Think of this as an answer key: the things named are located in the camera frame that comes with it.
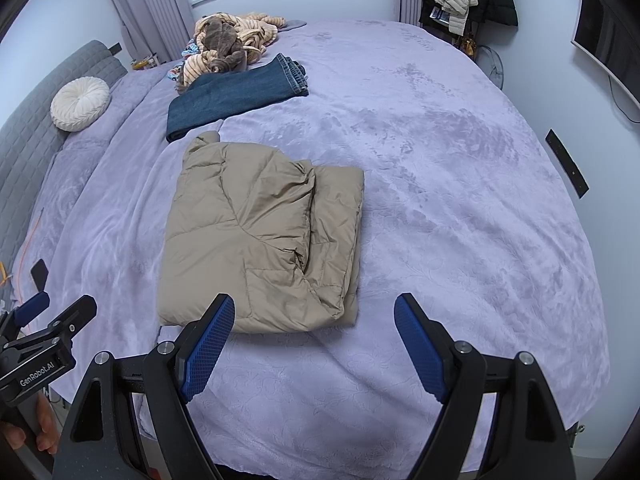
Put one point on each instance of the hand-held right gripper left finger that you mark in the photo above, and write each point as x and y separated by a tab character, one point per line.
207	345

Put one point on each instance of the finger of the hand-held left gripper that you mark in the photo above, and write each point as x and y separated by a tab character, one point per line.
67	317
31	307

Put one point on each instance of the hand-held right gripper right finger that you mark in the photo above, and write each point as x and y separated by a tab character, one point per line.
422	347

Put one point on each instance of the beige puffer jacket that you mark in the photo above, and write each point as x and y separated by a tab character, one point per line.
240	235

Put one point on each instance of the person's left hand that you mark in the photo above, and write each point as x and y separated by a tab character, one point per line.
47	430

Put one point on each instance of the black phone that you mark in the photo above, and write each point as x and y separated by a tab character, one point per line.
39	272

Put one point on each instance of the grey quilted headboard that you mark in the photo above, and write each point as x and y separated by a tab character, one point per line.
30	160

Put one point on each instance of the purple plush blanket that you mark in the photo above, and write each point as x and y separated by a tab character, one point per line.
425	160

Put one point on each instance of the round cream pillow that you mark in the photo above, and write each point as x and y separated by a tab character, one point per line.
80	102

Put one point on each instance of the folded blue jeans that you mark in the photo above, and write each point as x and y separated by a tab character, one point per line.
225	95

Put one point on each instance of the yellow items on nightstand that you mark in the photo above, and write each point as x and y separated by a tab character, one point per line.
142	63

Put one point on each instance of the colourful patterned cloth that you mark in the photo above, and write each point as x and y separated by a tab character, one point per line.
189	52

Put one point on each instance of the brown fleece garment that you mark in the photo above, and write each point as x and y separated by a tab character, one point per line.
220	40

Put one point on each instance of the beige striped fleece garment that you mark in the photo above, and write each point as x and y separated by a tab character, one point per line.
255	30

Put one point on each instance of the small grey cloth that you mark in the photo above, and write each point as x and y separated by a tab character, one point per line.
295	25

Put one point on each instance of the black wall strip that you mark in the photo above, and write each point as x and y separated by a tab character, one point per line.
565	162

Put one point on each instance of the wall mounted television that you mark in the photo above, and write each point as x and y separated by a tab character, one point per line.
605	35

